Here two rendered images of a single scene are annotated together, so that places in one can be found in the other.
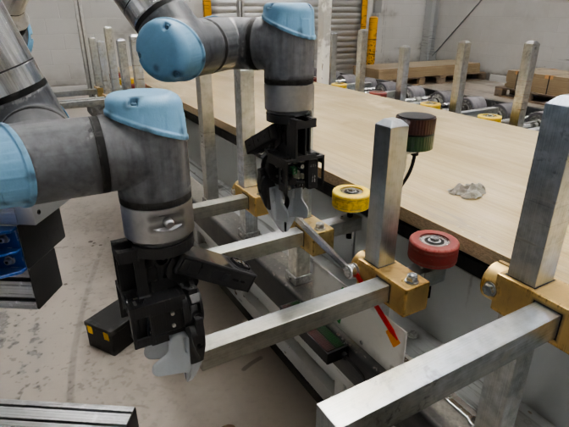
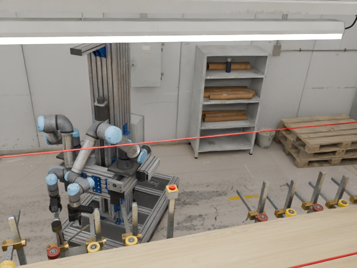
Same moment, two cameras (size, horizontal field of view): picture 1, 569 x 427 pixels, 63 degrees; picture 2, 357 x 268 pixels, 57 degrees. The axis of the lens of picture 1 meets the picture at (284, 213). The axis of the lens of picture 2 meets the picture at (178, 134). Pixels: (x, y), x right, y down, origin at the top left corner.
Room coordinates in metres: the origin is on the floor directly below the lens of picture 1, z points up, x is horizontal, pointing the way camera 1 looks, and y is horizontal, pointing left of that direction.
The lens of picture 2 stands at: (1.75, -1.52, 2.62)
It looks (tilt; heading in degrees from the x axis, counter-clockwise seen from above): 29 degrees down; 102
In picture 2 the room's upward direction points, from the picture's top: 3 degrees clockwise
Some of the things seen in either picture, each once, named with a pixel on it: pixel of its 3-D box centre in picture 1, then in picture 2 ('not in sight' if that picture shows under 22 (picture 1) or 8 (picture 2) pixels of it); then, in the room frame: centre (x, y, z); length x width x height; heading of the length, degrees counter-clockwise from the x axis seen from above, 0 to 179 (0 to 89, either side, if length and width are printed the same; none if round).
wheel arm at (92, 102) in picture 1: (99, 102); (301, 198); (2.33, 0.91, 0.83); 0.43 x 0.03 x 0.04; 120
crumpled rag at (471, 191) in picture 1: (470, 187); not in sight; (0.91, -0.39, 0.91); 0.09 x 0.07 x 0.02; 113
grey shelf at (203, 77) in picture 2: not in sight; (225, 102); (1.44, 2.90, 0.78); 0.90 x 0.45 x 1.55; 26
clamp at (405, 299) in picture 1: (388, 279); (57, 248); (0.66, -0.17, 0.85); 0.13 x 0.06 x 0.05; 30
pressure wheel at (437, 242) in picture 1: (430, 267); (54, 257); (0.69, -0.25, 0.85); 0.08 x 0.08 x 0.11
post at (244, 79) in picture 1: (246, 166); (134, 229); (1.11, 0.09, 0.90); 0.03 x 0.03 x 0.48; 30
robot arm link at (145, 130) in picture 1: (146, 147); (51, 182); (0.46, 0.14, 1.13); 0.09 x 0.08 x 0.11; 118
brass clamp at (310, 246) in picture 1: (305, 230); (95, 242); (0.88, -0.04, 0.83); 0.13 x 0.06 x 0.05; 30
